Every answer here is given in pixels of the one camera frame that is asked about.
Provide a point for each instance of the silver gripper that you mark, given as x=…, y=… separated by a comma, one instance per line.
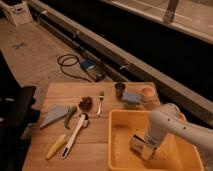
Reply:
x=141, y=148

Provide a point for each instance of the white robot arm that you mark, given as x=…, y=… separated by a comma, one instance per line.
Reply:
x=163, y=120

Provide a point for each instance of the yellow plastic tray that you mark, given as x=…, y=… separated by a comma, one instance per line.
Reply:
x=174, y=154

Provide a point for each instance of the orange wooden cup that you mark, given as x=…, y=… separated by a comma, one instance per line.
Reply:
x=147, y=93

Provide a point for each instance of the dark small cup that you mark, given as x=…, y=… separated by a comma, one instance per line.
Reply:
x=119, y=89

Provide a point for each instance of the silver metal fork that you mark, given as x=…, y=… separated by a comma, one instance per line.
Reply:
x=101, y=98

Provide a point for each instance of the green pepper toy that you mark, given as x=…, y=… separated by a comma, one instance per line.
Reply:
x=71, y=111

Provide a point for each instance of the yellow banana toy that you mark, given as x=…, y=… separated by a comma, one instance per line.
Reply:
x=56, y=146

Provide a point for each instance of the blue black power box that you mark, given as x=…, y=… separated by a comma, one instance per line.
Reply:
x=93, y=70

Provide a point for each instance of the grey folded cloth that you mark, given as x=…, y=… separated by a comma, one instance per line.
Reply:
x=55, y=113

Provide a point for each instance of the black chair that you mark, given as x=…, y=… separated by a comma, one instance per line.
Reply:
x=16, y=112

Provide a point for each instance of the white storage box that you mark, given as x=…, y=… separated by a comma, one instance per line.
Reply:
x=18, y=14

